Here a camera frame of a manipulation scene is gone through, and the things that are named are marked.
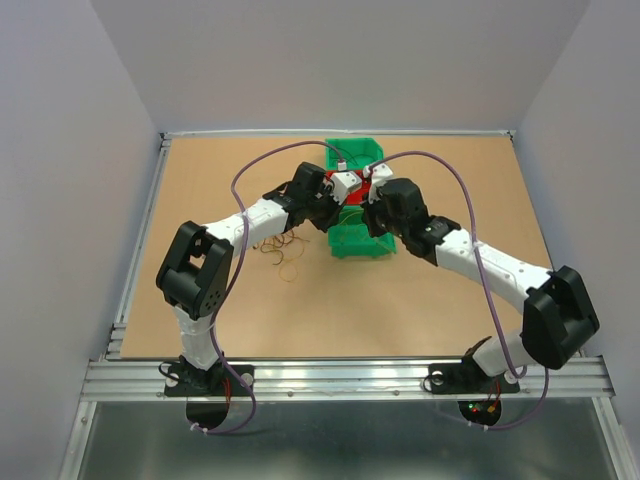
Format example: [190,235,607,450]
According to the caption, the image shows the wire bundle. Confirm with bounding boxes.
[254,229,311,282]

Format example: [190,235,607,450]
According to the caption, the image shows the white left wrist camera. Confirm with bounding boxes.
[329,171,363,206]

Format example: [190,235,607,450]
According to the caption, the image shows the yellow wires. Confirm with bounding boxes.
[333,209,369,246]

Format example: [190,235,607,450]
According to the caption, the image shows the aluminium mounting rail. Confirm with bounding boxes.
[80,357,615,402]

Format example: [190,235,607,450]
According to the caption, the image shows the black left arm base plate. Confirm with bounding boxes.
[158,362,249,398]

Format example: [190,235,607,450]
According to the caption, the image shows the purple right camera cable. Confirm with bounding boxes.
[367,151,551,432]

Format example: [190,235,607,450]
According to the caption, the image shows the near green plastic bin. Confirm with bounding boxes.
[328,206,397,259]

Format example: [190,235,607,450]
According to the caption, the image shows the green plastic bin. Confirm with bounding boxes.
[328,206,397,259]
[325,137,384,170]

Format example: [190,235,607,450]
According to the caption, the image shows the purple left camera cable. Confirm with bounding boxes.
[189,140,349,435]

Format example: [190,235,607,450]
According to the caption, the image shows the red plastic bin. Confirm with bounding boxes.
[326,170,370,206]

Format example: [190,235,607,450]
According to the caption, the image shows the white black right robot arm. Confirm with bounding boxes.
[362,178,600,390]

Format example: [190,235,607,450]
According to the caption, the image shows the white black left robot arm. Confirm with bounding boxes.
[156,162,362,394]

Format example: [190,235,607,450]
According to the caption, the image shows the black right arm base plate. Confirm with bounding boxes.
[422,362,520,395]

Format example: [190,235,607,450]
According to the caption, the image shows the far green plastic bin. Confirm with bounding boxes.
[325,137,384,170]

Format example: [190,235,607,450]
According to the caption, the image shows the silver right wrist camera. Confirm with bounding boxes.
[362,163,394,204]

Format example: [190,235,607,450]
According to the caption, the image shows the purple camera cable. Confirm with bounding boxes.
[367,151,551,432]
[189,140,349,435]

